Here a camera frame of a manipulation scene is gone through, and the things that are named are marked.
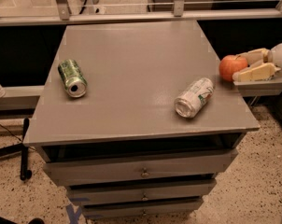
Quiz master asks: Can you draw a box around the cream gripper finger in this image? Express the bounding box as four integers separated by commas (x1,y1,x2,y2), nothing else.
239,48,269,65
233,63,280,82

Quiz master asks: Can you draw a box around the black tripod stand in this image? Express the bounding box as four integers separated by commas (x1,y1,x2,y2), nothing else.
0,118,33,182

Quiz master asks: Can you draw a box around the grey drawer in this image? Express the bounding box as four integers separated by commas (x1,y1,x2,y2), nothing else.
82,198,203,219
44,148,238,186
67,179,217,205

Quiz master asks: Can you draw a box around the top grey drawer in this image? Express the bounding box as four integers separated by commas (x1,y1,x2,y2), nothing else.
44,148,238,186

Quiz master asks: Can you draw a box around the grey drawer cabinet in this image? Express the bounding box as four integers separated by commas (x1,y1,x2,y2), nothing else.
23,20,261,220

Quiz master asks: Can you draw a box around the blue tape mark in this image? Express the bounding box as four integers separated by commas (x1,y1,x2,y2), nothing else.
65,201,98,224

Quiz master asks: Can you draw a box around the middle grey drawer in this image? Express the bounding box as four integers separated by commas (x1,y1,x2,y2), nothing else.
67,179,217,205

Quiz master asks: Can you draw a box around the green soda can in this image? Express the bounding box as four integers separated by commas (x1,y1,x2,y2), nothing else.
58,59,87,98

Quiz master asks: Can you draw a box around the grey metal rail frame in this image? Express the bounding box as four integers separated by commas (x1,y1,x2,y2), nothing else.
0,0,282,26

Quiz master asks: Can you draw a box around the white 7up can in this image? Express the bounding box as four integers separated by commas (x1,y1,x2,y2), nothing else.
174,77,214,119

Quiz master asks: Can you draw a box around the bottom grey drawer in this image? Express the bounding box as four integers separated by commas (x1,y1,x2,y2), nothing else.
82,198,203,219

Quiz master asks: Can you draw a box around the red apple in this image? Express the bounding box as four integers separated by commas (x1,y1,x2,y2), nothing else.
219,55,247,81

